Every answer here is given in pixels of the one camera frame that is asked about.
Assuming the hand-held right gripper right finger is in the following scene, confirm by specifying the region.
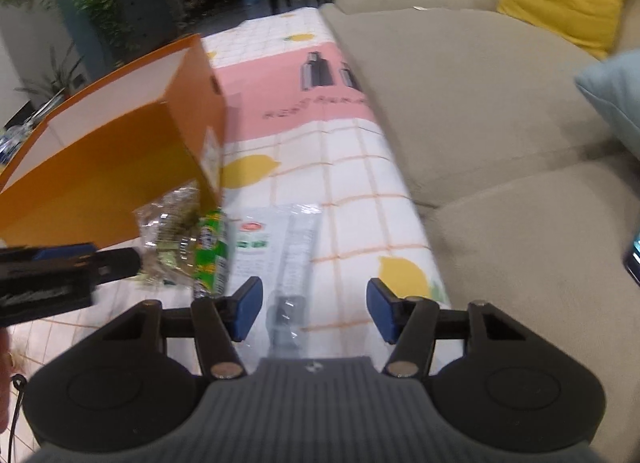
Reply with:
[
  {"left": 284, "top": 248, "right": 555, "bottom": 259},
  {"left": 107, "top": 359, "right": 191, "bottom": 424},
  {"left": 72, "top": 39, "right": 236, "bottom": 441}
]
[{"left": 366, "top": 278, "right": 528, "bottom": 379}]

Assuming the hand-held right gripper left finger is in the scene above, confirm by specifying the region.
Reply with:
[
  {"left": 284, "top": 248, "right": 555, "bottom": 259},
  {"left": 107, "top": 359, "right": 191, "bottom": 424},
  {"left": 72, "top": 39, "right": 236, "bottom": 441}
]
[{"left": 102, "top": 275, "right": 264, "bottom": 380}]

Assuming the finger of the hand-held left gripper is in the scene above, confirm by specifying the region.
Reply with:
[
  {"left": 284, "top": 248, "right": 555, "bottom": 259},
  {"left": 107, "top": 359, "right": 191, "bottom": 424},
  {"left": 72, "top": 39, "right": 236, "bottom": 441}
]
[{"left": 92, "top": 247, "right": 142, "bottom": 289}]

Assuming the clear packet of brown snacks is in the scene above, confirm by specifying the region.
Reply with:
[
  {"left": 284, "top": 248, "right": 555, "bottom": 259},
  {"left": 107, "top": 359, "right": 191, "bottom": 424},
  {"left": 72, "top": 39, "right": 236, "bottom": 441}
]
[{"left": 132, "top": 182, "right": 221, "bottom": 289}]

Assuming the clear white snack packet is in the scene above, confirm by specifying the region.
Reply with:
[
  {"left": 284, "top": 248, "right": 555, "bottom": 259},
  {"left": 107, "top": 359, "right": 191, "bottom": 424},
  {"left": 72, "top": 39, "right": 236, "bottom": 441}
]
[{"left": 227, "top": 203, "right": 323, "bottom": 359}]

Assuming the green snack packet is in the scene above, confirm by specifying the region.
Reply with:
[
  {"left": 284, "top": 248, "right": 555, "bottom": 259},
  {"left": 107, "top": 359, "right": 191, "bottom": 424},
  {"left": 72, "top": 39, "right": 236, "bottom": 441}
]
[{"left": 192, "top": 209, "right": 232, "bottom": 299}]

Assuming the orange cardboard box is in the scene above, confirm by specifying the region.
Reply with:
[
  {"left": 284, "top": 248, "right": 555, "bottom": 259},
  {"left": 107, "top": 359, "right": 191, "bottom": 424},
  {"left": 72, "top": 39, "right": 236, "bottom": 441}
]
[{"left": 0, "top": 33, "right": 227, "bottom": 249}]

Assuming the lemon print checked tablecloth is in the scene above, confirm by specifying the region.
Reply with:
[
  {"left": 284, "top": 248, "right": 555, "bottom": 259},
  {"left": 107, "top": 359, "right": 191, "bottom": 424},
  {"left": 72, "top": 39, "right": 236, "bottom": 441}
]
[{"left": 10, "top": 7, "right": 453, "bottom": 374}]

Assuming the spiky potted plant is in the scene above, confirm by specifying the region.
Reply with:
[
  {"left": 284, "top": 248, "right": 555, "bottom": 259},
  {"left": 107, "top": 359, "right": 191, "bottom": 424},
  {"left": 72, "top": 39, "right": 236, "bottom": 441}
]
[{"left": 15, "top": 43, "right": 86, "bottom": 99}]

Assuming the beige sofa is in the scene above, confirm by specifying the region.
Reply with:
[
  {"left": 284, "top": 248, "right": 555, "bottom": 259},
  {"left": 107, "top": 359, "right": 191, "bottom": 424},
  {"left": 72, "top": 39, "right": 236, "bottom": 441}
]
[{"left": 320, "top": 0, "right": 640, "bottom": 449}]

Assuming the dark cabinet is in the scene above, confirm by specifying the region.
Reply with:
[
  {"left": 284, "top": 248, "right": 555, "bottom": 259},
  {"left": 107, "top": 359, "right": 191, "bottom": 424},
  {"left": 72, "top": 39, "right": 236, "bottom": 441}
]
[{"left": 117, "top": 0, "right": 181, "bottom": 51}]

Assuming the dark phone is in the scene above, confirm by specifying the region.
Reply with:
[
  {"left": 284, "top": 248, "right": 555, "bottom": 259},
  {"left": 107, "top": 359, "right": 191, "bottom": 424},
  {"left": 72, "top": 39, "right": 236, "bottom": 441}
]
[{"left": 622, "top": 230, "right": 640, "bottom": 286}]

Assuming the large leafy green plant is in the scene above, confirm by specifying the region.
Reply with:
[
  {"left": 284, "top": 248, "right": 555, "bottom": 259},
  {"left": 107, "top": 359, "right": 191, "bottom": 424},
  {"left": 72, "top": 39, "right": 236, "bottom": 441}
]
[{"left": 75, "top": 0, "right": 151, "bottom": 59}]

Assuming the light blue cushion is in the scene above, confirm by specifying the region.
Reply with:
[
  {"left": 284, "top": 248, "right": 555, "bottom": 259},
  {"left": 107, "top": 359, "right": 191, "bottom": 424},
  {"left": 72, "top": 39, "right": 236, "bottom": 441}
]
[{"left": 574, "top": 49, "right": 640, "bottom": 159}]

